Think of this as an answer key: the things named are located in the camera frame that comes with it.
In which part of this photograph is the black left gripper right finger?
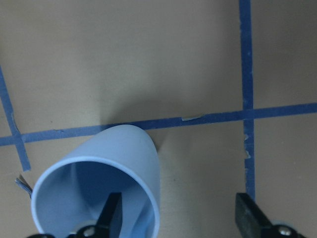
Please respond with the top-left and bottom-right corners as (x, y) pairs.
(235, 193), (273, 238)

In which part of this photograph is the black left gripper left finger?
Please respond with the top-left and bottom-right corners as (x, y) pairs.
(96, 193), (123, 238)

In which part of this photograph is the light blue plastic cup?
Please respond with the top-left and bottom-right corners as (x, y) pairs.
(31, 125), (160, 238)

